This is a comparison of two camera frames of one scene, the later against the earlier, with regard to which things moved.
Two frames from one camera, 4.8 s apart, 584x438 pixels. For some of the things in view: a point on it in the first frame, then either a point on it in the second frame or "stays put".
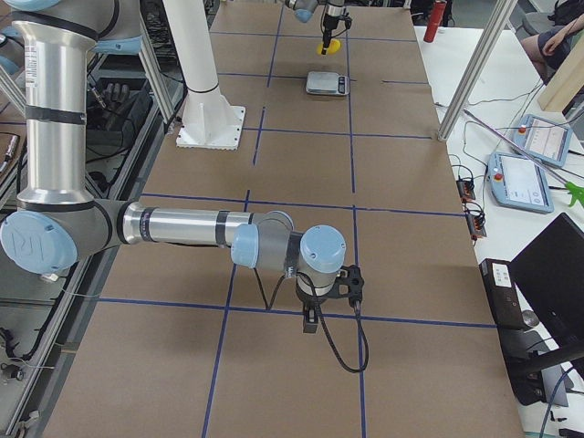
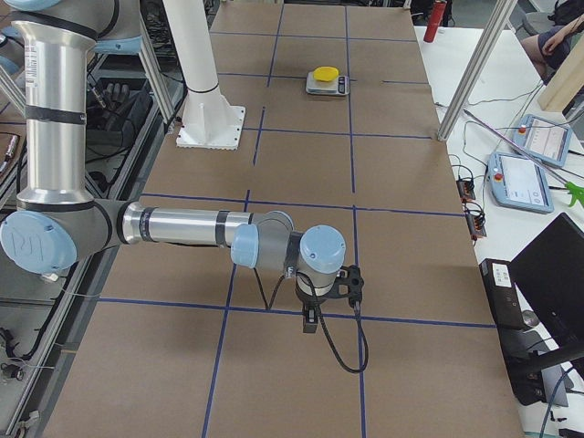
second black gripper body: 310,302 stays put
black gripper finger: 310,318 stays put
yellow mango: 334,46 -> 326,73
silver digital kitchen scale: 327,83 stays put
